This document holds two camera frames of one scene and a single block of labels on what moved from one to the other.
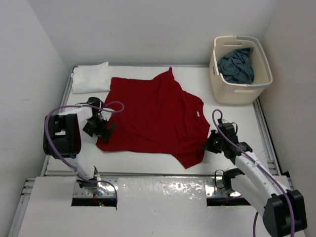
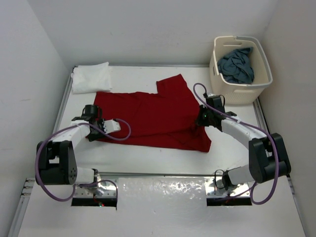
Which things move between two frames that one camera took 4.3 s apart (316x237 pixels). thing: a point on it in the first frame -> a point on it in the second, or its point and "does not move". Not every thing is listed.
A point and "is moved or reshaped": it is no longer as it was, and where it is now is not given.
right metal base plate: [211, 191] does not move
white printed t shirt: [93, 78] does not move
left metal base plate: [105, 188] does not move
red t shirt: [159, 116] is moved or reshaped
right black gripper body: [214, 144] -> [204, 117]
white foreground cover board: [146, 207] does not move
